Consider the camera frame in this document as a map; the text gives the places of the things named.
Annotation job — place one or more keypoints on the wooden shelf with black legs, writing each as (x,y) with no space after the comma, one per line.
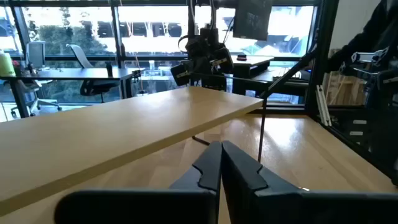
(124,130)

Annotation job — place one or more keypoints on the black office chair pale backrest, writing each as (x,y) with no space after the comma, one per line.
(93,85)

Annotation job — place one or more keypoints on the grey office chair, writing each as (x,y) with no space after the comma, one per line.
(35,54)

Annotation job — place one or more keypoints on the black operator desk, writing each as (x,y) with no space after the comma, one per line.
(248,67)

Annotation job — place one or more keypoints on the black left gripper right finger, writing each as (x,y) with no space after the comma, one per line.
(311,208)

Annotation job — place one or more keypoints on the long black office desk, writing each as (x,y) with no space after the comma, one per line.
(77,73)

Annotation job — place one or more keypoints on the black aluminium table frame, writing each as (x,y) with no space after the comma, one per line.
(317,62)

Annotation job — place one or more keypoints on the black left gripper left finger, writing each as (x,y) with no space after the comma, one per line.
(140,205)

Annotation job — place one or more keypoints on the yellow-green cylinder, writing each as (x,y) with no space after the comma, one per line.
(7,65)

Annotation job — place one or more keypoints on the dark monitor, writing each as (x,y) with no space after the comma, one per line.
(252,18)

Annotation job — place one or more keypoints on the small red black object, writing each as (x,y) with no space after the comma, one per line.
(242,57)

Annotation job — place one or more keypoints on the person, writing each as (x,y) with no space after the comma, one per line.
(367,40)

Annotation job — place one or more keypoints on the silver aluminium extrusion bar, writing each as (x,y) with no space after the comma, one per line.
(323,107)

